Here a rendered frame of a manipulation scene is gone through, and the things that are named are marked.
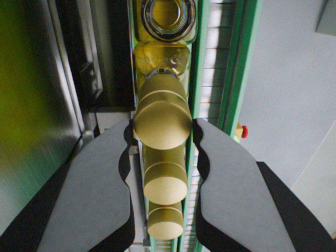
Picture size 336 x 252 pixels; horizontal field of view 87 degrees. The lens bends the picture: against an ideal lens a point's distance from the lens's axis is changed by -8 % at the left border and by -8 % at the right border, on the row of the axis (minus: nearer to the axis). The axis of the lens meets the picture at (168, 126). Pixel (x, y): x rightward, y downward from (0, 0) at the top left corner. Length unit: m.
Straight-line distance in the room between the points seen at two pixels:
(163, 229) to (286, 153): 0.68
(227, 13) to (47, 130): 0.33
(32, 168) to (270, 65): 0.57
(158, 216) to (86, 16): 0.42
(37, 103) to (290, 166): 0.84
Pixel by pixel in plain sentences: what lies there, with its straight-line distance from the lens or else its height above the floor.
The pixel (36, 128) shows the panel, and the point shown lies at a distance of 0.22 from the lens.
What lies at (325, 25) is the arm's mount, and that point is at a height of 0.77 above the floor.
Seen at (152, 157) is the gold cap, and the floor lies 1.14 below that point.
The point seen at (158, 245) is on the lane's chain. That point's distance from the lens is 0.91.
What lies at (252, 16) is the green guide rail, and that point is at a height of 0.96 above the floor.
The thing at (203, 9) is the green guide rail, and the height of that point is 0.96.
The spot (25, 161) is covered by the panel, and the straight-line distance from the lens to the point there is 0.21.
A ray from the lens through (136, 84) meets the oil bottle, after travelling 0.18.
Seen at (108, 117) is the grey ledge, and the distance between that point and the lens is 0.45.
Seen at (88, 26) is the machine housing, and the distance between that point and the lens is 0.48.
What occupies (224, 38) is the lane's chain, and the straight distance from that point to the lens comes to 0.40.
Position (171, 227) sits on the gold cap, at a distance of 0.19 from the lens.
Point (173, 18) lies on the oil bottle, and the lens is 0.19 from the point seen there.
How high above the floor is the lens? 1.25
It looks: 57 degrees down
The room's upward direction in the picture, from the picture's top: 176 degrees clockwise
